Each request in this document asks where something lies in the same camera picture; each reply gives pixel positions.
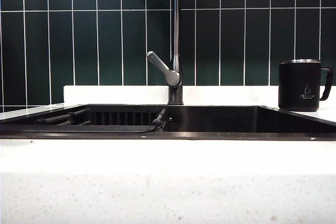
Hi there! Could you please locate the black undermount kitchen sink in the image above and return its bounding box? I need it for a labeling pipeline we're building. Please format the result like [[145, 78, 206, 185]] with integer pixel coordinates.
[[0, 103, 336, 141]]

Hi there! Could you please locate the grey faucet lever handle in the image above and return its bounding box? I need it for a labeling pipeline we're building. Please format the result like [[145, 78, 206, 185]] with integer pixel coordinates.
[[146, 50, 182, 87]]

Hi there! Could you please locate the black sink drain rack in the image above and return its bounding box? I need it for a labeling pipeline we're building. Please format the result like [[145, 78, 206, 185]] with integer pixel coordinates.
[[34, 107, 167, 133]]

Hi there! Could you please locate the black steel-rimmed coffee mug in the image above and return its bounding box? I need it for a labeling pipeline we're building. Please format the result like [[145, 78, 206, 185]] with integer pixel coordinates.
[[278, 59, 334, 112]]

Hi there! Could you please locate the gunmetal tall kitchen faucet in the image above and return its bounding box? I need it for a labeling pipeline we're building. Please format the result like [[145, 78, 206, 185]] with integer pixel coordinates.
[[167, 0, 184, 106]]

